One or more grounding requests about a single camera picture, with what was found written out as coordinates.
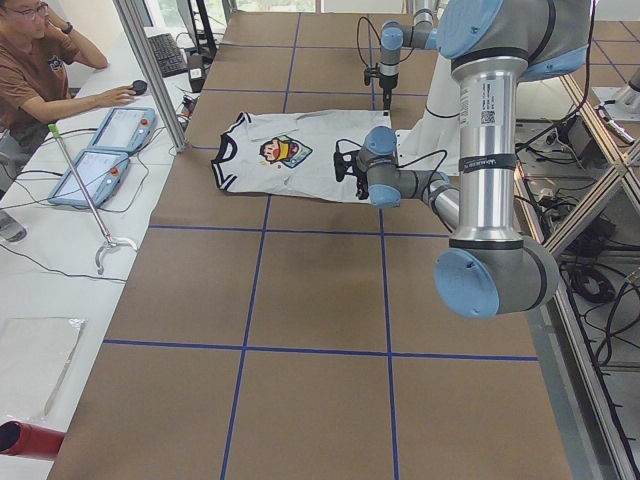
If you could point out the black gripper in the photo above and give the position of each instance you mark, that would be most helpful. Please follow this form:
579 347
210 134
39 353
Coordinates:
361 183
387 83

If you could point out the white cartoon print t-shirt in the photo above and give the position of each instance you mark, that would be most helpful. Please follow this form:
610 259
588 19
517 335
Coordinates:
292 154

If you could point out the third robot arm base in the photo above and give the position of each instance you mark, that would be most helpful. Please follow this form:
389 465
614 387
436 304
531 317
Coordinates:
620 103

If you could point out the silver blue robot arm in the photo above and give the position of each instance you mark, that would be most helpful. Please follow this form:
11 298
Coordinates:
422 34
489 268

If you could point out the person's hand on mouse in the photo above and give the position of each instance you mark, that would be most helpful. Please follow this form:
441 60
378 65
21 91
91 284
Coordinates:
116 97

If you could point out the black power supply box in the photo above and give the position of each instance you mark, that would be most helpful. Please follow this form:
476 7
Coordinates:
574 133

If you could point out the black keyboard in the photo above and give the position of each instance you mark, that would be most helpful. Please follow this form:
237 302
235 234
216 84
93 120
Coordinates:
168 55

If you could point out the upper blue teach pendant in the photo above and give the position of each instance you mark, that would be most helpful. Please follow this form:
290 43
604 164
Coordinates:
124 129

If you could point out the blue teach pendant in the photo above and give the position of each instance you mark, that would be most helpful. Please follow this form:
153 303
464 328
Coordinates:
101 173
124 129

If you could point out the black computer mouse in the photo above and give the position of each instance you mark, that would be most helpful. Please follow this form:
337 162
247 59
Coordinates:
139 87

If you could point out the silver reacher grabber tool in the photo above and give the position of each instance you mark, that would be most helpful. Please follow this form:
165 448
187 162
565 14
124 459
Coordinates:
110 242

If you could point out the lower blue teach pendant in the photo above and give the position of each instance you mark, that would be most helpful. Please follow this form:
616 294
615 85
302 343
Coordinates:
101 173

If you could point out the seated person brown shirt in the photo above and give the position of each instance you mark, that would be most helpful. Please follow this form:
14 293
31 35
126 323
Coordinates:
36 47

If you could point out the clear plastic bag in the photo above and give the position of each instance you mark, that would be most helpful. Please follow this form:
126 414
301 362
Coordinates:
36 353

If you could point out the red cylinder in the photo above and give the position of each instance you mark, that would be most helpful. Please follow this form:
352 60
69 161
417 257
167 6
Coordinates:
30 441

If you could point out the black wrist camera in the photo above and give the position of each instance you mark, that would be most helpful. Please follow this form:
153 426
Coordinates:
344 164
369 74

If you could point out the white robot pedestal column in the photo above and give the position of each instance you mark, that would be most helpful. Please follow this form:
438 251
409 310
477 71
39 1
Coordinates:
438 129

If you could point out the aluminium frame post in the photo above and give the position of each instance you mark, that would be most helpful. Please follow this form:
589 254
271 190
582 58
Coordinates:
136 35

